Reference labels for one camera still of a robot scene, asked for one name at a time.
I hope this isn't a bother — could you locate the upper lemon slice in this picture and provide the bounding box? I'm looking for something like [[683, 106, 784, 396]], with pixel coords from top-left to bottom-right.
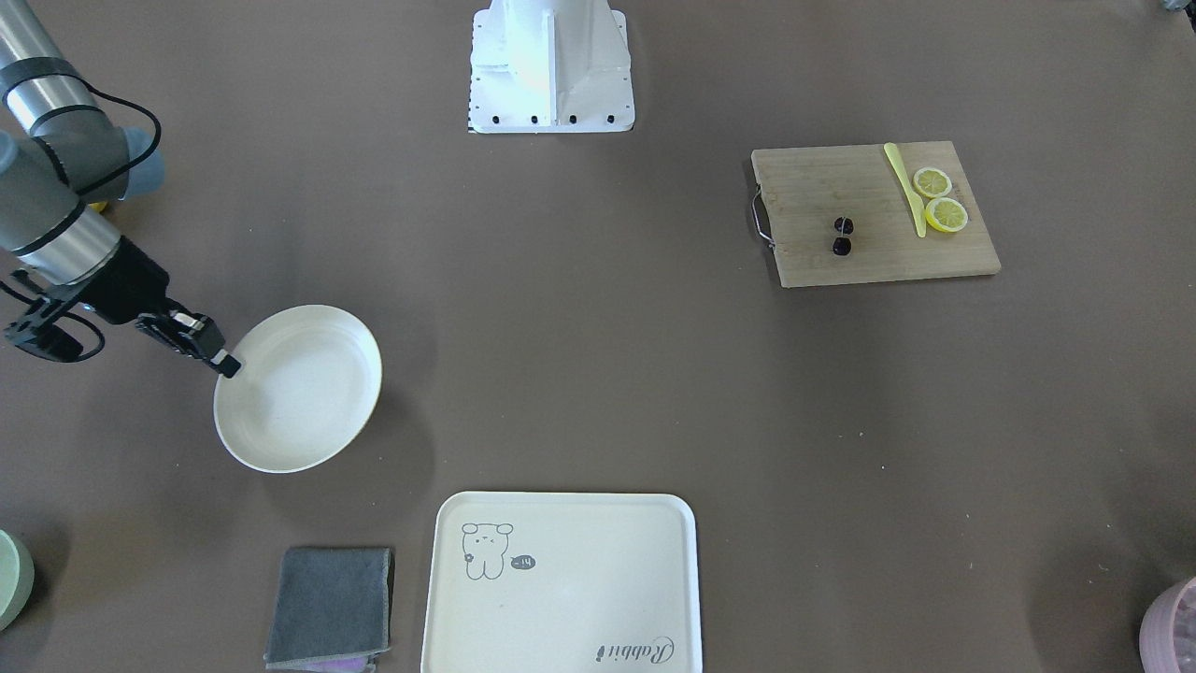
[[911, 166, 954, 200]]

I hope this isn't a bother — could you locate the cream round plate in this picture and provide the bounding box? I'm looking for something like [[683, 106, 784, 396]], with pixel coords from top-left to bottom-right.
[[213, 304, 383, 475]]

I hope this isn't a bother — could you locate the lemon slice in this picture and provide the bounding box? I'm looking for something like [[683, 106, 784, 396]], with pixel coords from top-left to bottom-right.
[[925, 197, 970, 234], [911, 166, 954, 200]]

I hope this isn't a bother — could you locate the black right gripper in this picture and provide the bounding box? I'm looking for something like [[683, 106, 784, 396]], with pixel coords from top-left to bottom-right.
[[4, 237, 242, 379]]

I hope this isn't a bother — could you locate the bamboo cutting board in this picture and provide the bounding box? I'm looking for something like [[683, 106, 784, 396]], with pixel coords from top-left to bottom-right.
[[750, 140, 1003, 287]]

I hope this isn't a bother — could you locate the cream rabbit tray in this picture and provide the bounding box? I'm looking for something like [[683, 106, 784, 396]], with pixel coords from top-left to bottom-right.
[[421, 492, 704, 672]]

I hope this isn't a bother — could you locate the lower lemon slice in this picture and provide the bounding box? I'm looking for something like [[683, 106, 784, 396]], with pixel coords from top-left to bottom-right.
[[925, 197, 970, 234]]

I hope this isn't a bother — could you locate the dark red cherry pair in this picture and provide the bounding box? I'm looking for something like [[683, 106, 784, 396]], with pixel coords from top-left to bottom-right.
[[832, 218, 854, 256]]

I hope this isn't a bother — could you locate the pink bowl with ice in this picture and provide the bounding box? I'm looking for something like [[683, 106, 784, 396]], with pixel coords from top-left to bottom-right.
[[1139, 579, 1195, 672]]

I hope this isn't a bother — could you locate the yellow plastic knife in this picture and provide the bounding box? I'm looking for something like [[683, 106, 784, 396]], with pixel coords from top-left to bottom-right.
[[881, 142, 927, 238]]

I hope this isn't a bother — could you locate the grey folded cloth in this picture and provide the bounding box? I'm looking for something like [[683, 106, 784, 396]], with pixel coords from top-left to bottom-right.
[[263, 547, 392, 672]]

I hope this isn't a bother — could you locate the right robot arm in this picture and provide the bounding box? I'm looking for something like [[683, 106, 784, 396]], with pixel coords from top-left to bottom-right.
[[1, 1, 240, 378]]

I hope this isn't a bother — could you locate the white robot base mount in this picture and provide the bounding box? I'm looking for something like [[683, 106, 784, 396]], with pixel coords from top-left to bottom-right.
[[466, 1, 636, 134]]

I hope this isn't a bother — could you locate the green bowl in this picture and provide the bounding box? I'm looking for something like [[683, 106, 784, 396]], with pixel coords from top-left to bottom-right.
[[1, 531, 36, 630]]

